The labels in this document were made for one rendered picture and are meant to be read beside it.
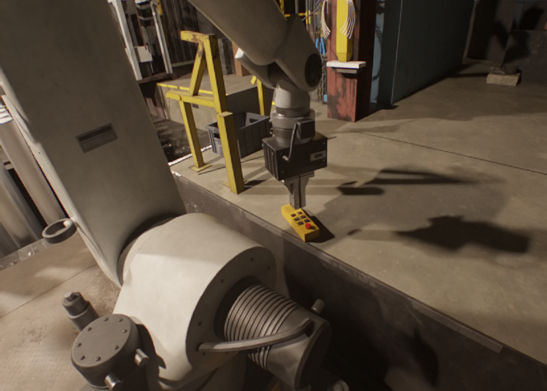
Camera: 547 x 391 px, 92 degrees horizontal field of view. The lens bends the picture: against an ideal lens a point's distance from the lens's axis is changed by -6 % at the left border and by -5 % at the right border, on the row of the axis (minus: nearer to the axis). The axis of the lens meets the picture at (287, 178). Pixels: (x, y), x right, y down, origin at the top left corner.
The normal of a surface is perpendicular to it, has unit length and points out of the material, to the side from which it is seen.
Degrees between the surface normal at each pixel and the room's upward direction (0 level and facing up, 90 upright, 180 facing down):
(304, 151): 90
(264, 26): 111
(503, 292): 0
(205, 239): 7
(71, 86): 90
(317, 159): 90
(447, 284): 0
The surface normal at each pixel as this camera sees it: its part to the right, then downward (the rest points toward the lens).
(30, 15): 0.82, 0.24
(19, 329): -0.06, -0.87
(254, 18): 0.51, 0.73
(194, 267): -0.17, -0.69
